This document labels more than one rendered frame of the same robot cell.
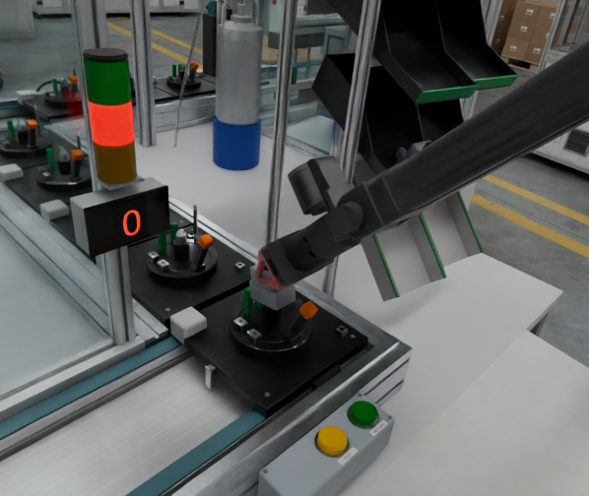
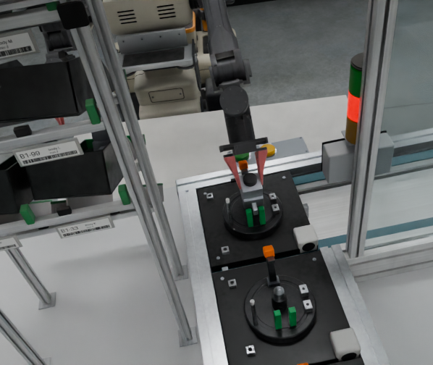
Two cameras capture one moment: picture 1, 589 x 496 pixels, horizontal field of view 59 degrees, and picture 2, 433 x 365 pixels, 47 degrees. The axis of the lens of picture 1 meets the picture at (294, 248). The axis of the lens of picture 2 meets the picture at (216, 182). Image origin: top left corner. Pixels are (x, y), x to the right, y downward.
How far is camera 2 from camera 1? 1.41 m
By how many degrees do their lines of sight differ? 93
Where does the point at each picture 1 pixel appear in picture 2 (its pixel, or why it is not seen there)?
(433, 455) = (203, 171)
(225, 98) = not seen: outside the picture
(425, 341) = (128, 228)
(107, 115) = not seen: hidden behind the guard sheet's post
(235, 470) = (318, 158)
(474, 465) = (190, 161)
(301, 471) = (290, 145)
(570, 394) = not seen: hidden behind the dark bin
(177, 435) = (336, 200)
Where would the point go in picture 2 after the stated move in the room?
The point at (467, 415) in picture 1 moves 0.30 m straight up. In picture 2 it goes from (164, 179) to (140, 95)
